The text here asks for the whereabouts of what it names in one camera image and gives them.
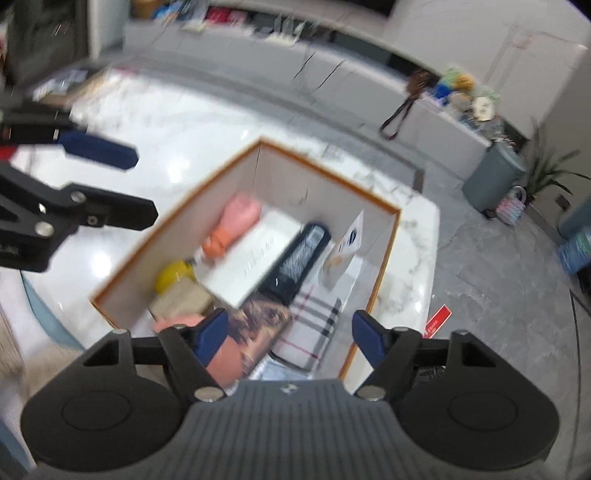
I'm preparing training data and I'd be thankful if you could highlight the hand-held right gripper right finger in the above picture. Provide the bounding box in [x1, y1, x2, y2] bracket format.
[352, 310, 503, 401]

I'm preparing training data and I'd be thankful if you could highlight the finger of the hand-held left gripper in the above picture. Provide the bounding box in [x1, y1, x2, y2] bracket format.
[0, 103, 139, 172]
[0, 161, 159, 241]

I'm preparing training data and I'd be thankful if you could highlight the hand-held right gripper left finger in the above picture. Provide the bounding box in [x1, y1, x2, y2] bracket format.
[82, 308, 230, 402]

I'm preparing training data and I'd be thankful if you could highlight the white squeeze tube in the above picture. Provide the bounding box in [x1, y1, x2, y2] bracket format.
[318, 209, 365, 291]

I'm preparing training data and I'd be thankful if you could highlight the dark blue tube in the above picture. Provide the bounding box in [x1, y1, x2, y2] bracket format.
[257, 222, 332, 305]

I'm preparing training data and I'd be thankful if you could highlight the orange-rimmed cardboard box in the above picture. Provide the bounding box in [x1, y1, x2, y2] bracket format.
[90, 136, 402, 384]

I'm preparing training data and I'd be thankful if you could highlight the salmon pink object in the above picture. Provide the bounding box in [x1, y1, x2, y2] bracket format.
[152, 314, 243, 388]

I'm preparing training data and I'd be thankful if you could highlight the beige block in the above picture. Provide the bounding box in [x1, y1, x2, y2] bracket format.
[148, 279, 215, 321]

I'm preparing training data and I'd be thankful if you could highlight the brown printed booklet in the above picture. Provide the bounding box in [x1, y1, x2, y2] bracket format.
[226, 298, 294, 384]

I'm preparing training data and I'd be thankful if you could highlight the plaid pouch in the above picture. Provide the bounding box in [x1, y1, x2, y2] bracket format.
[270, 285, 343, 372]

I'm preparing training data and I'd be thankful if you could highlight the yellow round object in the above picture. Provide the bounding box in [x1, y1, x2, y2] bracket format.
[154, 259, 197, 296]

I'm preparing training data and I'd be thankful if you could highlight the red floor sticker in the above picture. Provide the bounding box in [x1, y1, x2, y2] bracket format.
[425, 305, 451, 337]

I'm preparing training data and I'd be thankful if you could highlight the light blue packet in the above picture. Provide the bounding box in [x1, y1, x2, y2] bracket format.
[249, 357, 319, 381]

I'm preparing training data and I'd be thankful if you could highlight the printed magazine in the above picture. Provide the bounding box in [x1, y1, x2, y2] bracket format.
[30, 67, 109, 100]

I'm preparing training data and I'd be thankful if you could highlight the white flat box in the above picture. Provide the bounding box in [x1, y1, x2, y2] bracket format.
[198, 209, 306, 310]

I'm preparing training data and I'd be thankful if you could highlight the pink bottle with orange cap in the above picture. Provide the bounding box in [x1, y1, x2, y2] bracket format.
[202, 194, 263, 260]

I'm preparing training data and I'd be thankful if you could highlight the red box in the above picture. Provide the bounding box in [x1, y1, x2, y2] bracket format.
[205, 7, 247, 26]

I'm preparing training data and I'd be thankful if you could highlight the woven pastel basket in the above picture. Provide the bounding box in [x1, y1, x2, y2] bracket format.
[496, 186, 528, 227]

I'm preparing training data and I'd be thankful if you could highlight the marble tv bench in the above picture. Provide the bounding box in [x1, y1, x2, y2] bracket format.
[124, 14, 492, 181]

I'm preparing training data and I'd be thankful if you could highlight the grey trash bin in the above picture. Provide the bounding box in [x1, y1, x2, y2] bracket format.
[462, 141, 527, 220]

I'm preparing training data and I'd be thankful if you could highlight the white router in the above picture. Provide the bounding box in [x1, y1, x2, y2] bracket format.
[263, 11, 308, 46]

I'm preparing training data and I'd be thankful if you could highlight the blue patterned bag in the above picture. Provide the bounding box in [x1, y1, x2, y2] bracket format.
[556, 231, 591, 278]

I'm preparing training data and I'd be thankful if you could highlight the potted green plant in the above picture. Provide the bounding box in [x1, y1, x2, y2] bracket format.
[524, 117, 591, 208]

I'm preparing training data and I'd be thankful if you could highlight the black cable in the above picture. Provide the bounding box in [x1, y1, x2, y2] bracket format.
[293, 46, 345, 93]

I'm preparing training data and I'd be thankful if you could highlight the brown bag with strap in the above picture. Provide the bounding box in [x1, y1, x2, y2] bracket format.
[379, 69, 437, 141]

